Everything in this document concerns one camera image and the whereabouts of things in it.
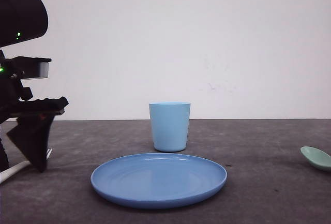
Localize white plastic fork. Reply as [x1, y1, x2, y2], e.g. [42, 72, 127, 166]
[0, 148, 53, 185]

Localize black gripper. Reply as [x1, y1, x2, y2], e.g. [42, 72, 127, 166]
[1, 75, 68, 172]

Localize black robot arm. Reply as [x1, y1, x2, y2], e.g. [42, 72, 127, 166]
[1, 0, 68, 172]

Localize blue plastic plate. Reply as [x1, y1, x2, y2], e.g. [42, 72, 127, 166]
[91, 153, 228, 209]

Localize light blue plastic cup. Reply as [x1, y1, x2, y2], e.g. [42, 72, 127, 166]
[149, 102, 191, 152]

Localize mint green plastic spoon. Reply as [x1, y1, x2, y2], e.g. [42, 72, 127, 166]
[300, 146, 330, 171]

